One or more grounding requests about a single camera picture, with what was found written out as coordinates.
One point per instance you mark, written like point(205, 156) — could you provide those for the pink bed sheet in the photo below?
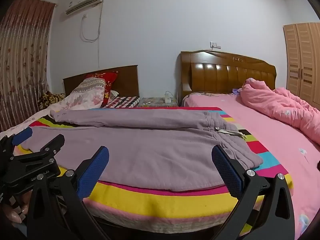
point(275, 140)

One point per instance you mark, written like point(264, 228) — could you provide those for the white air conditioner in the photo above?
point(82, 5)

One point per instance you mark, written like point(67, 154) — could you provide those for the pale pink floral quilt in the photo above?
point(82, 95)

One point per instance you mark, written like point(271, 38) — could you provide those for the small patterned pillow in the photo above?
point(114, 95)

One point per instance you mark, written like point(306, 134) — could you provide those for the glossy wooden headboard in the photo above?
point(225, 75)

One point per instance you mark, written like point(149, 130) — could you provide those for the tiger print blanket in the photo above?
point(47, 100)

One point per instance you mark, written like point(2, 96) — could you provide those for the checked folded blanket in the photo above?
point(125, 102)

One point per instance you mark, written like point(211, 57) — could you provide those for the striped colourful blanket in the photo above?
point(150, 201)

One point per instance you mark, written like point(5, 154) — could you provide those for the light wooden wardrobe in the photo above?
point(302, 62)

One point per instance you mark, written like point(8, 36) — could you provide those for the purple pants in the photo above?
point(150, 150)

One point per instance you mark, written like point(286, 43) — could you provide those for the nightstand with floral cover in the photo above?
point(155, 102)

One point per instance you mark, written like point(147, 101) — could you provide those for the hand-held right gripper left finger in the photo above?
point(96, 172)

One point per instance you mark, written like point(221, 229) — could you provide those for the small purple cloth item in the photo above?
point(236, 91)

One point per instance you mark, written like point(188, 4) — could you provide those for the dark wooden headboard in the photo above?
point(127, 80)

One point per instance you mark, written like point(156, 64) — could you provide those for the red floral pillow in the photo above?
point(110, 82)

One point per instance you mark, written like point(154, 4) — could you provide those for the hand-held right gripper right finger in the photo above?
point(226, 172)

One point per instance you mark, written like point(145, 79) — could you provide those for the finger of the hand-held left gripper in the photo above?
point(53, 142)
point(23, 135)

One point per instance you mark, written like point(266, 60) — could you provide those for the person's left hand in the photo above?
point(16, 211)

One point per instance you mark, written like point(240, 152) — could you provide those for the brown floral curtain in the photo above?
point(22, 55)

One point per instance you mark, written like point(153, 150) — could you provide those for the white wall socket panel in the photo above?
point(214, 45)

